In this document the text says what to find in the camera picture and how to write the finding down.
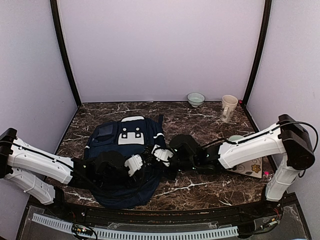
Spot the navy blue student backpack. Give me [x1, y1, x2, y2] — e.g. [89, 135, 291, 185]
[84, 115, 166, 210]

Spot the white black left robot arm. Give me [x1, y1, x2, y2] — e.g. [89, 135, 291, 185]
[0, 128, 147, 218]

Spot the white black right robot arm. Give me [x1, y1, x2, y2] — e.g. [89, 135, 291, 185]
[167, 114, 318, 217]

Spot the celadon bowl on plate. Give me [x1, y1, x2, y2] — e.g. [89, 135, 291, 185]
[228, 135, 244, 142]

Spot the celadon bowl at back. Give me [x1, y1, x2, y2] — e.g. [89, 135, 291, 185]
[187, 92, 205, 108]

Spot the cream ceramic mug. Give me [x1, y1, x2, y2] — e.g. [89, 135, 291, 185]
[220, 95, 238, 123]

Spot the square floral plate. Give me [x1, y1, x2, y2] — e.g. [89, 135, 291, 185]
[226, 157, 263, 179]

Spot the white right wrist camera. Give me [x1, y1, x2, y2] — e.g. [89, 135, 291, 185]
[145, 144, 174, 167]

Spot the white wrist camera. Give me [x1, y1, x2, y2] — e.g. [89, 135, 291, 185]
[145, 144, 174, 167]
[124, 154, 144, 177]

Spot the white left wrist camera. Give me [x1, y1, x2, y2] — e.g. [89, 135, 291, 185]
[124, 154, 144, 177]

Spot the grey slotted cable duct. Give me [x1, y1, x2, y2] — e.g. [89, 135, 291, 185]
[31, 213, 239, 240]

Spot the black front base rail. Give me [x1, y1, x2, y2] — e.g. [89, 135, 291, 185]
[27, 193, 301, 228]

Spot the black right frame post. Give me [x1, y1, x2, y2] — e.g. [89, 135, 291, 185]
[242, 0, 272, 106]

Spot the black frame post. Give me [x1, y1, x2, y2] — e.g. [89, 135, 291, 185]
[49, 0, 82, 108]
[242, 0, 272, 106]

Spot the black left frame post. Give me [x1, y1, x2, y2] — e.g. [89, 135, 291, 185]
[49, 0, 82, 108]

